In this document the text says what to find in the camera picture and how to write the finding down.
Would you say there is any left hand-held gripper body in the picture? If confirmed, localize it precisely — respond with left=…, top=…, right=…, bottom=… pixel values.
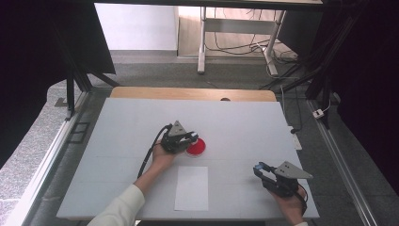
left=160, top=120, right=193, bottom=155

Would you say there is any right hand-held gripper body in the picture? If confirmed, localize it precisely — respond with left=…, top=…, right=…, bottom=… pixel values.
left=263, top=160, right=314, bottom=199

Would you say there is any round red ink pad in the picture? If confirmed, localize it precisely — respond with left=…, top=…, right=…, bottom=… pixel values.
left=185, top=137, right=207, bottom=157

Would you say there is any white paper sheet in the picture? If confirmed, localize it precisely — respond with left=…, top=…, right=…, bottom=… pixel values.
left=173, top=165, right=210, bottom=212

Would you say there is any person's left hand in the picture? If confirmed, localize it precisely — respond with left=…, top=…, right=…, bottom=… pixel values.
left=152, top=140, right=185, bottom=173

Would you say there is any person's right hand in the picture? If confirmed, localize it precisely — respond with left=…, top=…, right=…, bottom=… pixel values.
left=268, top=185, right=308, bottom=226

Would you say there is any wooden table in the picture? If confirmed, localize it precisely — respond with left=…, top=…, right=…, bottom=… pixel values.
left=109, top=86, right=278, bottom=103

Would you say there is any large white board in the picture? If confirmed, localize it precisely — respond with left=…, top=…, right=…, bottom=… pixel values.
left=56, top=97, right=320, bottom=220

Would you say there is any black curtain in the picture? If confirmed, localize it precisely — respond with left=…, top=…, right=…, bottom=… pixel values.
left=277, top=0, right=399, bottom=197
left=0, top=0, right=118, bottom=169

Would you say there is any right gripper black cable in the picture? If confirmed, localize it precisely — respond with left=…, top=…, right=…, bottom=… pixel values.
left=295, top=184, right=310, bottom=216

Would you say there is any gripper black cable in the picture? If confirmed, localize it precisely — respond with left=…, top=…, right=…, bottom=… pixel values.
left=136, top=123, right=174, bottom=180
left=295, top=184, right=310, bottom=216

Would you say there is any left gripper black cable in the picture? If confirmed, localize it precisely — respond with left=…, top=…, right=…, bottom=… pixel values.
left=136, top=123, right=174, bottom=180

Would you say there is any aluminium floor rail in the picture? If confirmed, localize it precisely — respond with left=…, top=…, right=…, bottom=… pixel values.
left=305, top=99, right=380, bottom=226
left=4, top=90, right=92, bottom=226

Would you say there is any black floor bracket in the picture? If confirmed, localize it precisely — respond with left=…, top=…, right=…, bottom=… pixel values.
left=67, top=121, right=91, bottom=145

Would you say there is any bundle of black floor cables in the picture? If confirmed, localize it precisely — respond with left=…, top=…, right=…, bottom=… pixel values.
left=205, top=8, right=304, bottom=92

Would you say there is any black metal frame strut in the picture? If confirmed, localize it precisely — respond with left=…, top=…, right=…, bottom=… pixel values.
left=55, top=29, right=120, bottom=122

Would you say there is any white metal desk frame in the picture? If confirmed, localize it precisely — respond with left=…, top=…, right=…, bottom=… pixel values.
left=196, top=6, right=287, bottom=77

